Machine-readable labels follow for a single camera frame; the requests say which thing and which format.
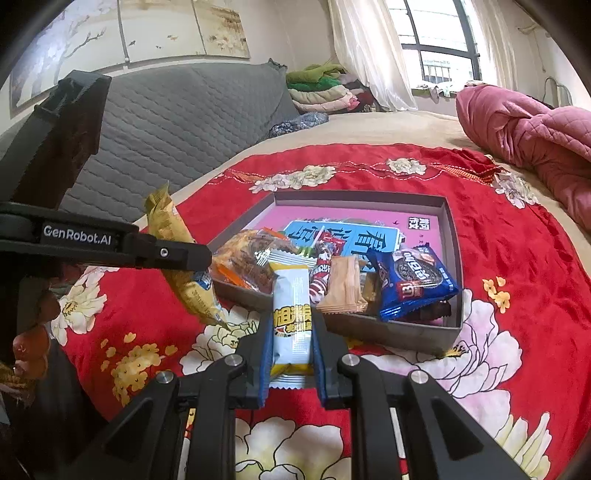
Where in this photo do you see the white and yellow snack bar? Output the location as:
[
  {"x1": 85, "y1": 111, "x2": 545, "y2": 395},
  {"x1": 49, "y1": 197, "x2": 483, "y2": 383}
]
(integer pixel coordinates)
[{"x1": 265, "y1": 249, "x2": 317, "y2": 389}]

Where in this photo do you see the blue cookie packet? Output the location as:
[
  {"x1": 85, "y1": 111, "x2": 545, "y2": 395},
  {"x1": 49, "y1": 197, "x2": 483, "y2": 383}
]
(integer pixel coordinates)
[{"x1": 372, "y1": 247, "x2": 459, "y2": 322}]

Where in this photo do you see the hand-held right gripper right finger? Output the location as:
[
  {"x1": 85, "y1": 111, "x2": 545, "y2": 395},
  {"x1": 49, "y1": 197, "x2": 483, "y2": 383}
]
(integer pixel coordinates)
[{"x1": 311, "y1": 313, "x2": 532, "y2": 480}]

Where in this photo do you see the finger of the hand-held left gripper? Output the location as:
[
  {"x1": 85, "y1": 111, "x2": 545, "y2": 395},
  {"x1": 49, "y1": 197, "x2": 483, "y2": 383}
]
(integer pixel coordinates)
[{"x1": 134, "y1": 232, "x2": 214, "y2": 274}]

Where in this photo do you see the red candy packet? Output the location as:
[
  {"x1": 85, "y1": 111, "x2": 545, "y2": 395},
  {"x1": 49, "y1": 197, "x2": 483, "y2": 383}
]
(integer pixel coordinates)
[{"x1": 308, "y1": 233, "x2": 345, "y2": 305}]

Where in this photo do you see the red floral blanket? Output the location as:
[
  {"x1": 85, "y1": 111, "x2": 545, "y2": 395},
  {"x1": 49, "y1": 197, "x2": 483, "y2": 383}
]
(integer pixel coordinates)
[{"x1": 51, "y1": 144, "x2": 591, "y2": 480}]

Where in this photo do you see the yellow snack packet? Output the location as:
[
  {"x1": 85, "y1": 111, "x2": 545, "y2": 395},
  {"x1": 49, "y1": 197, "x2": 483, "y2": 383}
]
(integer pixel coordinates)
[{"x1": 144, "y1": 184, "x2": 229, "y2": 329}]

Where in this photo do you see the blue patterned cloth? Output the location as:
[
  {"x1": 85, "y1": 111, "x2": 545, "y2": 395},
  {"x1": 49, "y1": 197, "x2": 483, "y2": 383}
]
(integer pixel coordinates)
[{"x1": 269, "y1": 113, "x2": 329, "y2": 138}]

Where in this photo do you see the pile of folded clothes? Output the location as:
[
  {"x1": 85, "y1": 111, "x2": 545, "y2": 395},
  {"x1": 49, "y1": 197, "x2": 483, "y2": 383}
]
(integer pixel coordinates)
[{"x1": 285, "y1": 62, "x2": 384, "y2": 116}]

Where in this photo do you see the white curtain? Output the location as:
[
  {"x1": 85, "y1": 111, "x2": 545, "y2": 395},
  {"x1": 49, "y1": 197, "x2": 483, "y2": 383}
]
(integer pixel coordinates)
[
  {"x1": 328, "y1": 0, "x2": 419, "y2": 112},
  {"x1": 462, "y1": 0, "x2": 518, "y2": 88}
]

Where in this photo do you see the floral wall painting panel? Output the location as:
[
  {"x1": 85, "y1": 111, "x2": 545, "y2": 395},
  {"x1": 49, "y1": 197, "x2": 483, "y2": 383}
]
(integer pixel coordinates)
[
  {"x1": 9, "y1": 0, "x2": 125, "y2": 116},
  {"x1": 191, "y1": 0, "x2": 252, "y2": 61},
  {"x1": 117, "y1": 0, "x2": 204, "y2": 65}
]

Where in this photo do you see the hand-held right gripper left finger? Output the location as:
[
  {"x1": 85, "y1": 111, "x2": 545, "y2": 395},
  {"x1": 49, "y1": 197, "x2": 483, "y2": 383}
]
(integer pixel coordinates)
[{"x1": 51, "y1": 318, "x2": 274, "y2": 480}]

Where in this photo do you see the window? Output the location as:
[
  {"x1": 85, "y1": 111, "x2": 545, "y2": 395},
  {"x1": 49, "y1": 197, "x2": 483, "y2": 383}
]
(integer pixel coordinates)
[{"x1": 388, "y1": 0, "x2": 483, "y2": 86}]

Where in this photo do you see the beige snack packet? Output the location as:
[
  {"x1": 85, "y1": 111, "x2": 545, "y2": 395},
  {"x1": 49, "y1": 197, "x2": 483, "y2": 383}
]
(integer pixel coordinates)
[{"x1": 316, "y1": 256, "x2": 370, "y2": 315}]

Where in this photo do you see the grey cardboard box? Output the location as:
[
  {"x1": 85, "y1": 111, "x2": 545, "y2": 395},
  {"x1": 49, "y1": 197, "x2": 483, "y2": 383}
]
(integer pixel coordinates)
[{"x1": 208, "y1": 191, "x2": 464, "y2": 355}]

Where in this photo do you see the brown cake packet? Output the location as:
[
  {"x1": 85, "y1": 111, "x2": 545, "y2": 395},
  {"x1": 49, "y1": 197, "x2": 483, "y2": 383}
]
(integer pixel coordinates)
[{"x1": 210, "y1": 240, "x2": 301, "y2": 294}]

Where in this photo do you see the beige bed sheet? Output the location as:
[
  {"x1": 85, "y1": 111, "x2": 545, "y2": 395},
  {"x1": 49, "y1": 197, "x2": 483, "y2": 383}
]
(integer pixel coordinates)
[{"x1": 175, "y1": 108, "x2": 591, "y2": 250}]

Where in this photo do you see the grey quilted headboard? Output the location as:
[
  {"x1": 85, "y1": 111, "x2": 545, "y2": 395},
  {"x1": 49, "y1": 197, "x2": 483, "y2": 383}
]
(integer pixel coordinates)
[{"x1": 0, "y1": 62, "x2": 296, "y2": 222}]

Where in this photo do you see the white metal rack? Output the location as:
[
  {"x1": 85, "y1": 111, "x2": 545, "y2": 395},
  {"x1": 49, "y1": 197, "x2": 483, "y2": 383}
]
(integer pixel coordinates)
[{"x1": 542, "y1": 76, "x2": 575, "y2": 109}]

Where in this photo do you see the pink quilt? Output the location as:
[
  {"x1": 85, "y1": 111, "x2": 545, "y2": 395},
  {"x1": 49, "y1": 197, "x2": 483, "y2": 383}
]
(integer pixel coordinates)
[{"x1": 455, "y1": 85, "x2": 591, "y2": 232}]

